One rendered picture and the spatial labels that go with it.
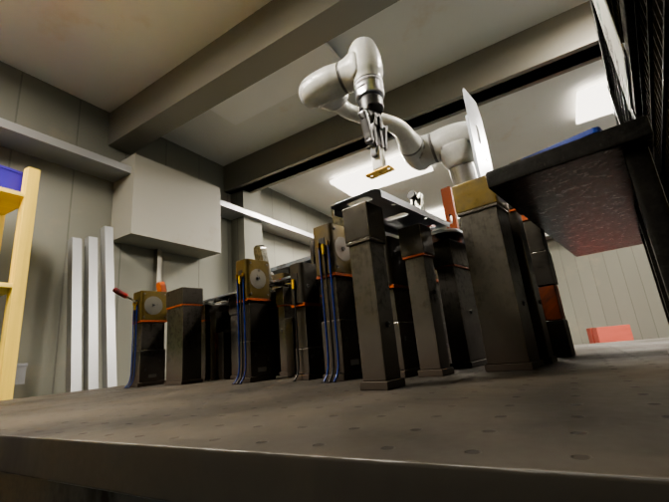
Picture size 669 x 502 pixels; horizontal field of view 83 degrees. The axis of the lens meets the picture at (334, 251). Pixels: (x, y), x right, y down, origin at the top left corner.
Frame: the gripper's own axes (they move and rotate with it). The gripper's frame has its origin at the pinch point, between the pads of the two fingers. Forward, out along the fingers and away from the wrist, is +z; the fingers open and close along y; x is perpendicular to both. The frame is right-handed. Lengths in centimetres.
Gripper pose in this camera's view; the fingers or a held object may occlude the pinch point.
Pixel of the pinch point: (378, 159)
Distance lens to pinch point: 114.4
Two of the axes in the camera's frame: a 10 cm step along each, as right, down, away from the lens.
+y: -6.4, -1.4, -7.6
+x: 7.7, -2.4, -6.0
